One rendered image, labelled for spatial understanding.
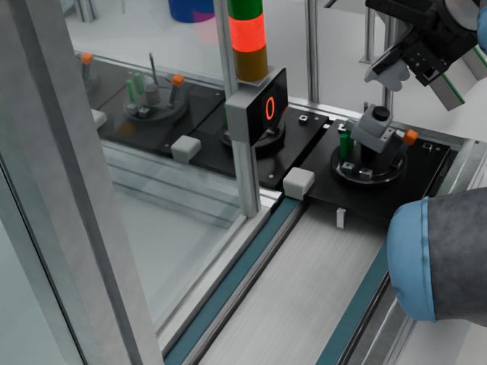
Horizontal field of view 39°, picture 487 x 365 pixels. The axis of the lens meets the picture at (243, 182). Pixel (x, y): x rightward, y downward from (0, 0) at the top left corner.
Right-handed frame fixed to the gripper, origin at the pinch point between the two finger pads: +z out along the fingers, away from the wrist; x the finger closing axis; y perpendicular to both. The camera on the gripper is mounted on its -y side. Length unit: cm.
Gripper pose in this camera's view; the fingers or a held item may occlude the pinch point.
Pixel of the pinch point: (367, 73)
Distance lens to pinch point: 120.2
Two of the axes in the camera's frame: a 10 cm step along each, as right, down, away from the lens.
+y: 7.2, 6.9, 0.8
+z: -4.8, 4.1, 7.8
